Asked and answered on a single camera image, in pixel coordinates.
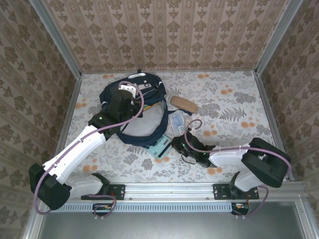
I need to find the teal calculator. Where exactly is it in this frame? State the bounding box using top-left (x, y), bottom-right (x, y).
top-left (146, 135), bottom-right (171, 160)

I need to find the light blue packet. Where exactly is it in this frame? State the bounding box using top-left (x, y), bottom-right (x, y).
top-left (168, 111), bottom-right (186, 133)

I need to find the navy blue backpack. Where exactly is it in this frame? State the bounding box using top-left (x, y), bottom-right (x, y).
top-left (99, 71), bottom-right (192, 147)

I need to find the brown fabric pencil case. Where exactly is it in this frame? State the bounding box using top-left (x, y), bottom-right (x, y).
top-left (169, 96), bottom-right (198, 114)

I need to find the floral tablecloth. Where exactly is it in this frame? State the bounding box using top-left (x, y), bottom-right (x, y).
top-left (55, 70), bottom-right (287, 184)

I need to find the grey metal panel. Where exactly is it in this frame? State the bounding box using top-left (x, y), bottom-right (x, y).
top-left (23, 201), bottom-right (319, 239)

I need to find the aluminium frame rail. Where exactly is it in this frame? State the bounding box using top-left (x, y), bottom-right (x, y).
top-left (37, 181), bottom-right (306, 201)

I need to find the aluminium side rail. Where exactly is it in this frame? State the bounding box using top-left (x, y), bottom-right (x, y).
top-left (253, 71), bottom-right (296, 182)
top-left (46, 72), bottom-right (83, 182)

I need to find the slotted grey cable duct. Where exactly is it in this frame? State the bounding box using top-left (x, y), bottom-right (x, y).
top-left (44, 202), bottom-right (236, 213)

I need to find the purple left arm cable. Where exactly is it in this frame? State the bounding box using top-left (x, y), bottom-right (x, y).
top-left (33, 81), bottom-right (145, 220)

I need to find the aluminium frame post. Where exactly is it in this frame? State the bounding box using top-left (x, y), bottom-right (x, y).
top-left (254, 0), bottom-right (305, 75)
top-left (29, 0), bottom-right (82, 77)

